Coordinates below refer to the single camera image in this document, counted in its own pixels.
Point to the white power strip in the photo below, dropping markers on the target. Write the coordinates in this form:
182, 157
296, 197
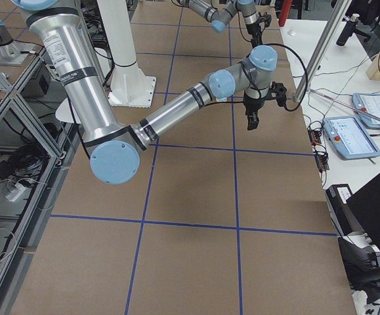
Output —
14, 191

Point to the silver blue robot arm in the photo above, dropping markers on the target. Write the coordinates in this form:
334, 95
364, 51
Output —
115, 147
220, 18

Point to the aluminium frame table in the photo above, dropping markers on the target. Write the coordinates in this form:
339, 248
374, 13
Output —
35, 149

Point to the far blue teach pendant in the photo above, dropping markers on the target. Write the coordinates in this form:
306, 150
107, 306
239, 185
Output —
370, 103

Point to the white chair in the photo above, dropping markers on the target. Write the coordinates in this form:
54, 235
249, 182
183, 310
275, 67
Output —
64, 114

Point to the blue teach pendant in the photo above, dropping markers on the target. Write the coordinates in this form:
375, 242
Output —
370, 103
350, 138

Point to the red fire extinguisher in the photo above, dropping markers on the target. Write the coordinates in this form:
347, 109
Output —
284, 13

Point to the grey box under table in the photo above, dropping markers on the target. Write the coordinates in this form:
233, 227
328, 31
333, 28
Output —
38, 84

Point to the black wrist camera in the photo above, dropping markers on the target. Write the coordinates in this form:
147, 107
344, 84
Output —
277, 92
265, 19

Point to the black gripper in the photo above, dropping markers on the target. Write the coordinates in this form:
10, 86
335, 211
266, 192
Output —
251, 104
254, 32

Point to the aluminium frame post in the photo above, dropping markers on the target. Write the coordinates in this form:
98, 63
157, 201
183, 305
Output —
321, 47

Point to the white pedestal column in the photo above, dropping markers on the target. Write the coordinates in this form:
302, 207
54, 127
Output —
129, 85

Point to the black desktop box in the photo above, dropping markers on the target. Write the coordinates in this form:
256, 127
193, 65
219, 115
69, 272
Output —
344, 220

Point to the near blue teach pendant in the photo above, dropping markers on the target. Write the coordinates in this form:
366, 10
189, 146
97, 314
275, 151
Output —
350, 138

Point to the orange circuit board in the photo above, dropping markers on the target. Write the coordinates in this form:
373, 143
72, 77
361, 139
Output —
319, 150

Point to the black monitor on stand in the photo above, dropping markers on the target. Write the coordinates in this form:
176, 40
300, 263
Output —
361, 265

